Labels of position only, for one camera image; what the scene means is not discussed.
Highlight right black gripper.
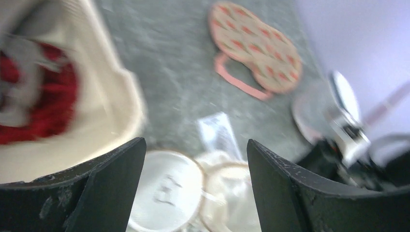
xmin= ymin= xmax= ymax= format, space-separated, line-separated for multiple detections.
xmin=296 ymin=141 xmax=410 ymax=191

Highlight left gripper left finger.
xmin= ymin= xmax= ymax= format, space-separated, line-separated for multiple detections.
xmin=0 ymin=137 xmax=146 ymax=232

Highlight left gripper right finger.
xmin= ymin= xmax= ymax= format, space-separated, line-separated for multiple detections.
xmin=247 ymin=139 xmax=410 ymax=232

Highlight red bra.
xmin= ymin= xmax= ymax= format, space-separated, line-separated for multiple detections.
xmin=0 ymin=61 xmax=78 ymax=145

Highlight taupe bra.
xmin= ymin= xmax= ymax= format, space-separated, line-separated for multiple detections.
xmin=0 ymin=36 xmax=68 ymax=127

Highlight cream plastic laundry basket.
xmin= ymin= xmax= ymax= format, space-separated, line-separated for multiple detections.
xmin=0 ymin=0 xmax=146 ymax=184

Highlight packaged ruler set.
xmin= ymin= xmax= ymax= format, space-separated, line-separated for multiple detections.
xmin=197 ymin=112 xmax=244 ymax=161

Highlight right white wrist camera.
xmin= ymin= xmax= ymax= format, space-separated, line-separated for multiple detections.
xmin=327 ymin=71 xmax=371 ymax=168

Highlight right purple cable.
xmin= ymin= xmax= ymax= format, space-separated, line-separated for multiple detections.
xmin=363 ymin=81 xmax=410 ymax=126

